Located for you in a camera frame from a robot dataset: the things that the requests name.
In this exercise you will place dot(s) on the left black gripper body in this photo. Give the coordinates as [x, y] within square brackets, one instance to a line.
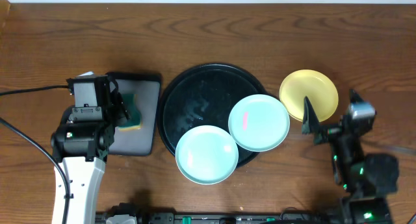
[119, 115]

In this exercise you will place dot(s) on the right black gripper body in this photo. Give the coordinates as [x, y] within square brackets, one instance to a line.
[346, 145]

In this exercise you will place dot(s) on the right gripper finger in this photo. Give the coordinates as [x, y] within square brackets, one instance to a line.
[354, 97]
[310, 122]

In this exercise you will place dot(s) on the green yellow sponge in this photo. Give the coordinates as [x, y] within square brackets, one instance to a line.
[135, 120]

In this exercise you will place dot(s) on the yellow plate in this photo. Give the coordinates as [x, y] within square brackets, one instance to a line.
[317, 87]

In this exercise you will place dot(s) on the light blue plate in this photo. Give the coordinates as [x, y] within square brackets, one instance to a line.
[259, 123]
[206, 155]

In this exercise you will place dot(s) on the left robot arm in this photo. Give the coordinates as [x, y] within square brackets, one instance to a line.
[81, 146]

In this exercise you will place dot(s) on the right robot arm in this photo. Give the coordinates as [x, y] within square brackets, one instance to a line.
[367, 178]

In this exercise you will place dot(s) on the black rectangular sponge tray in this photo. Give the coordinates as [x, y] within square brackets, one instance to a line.
[147, 87]

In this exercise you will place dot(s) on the light blue plate front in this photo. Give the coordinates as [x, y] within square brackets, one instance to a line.
[206, 155]

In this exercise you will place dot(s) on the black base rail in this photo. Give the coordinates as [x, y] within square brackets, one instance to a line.
[130, 213]

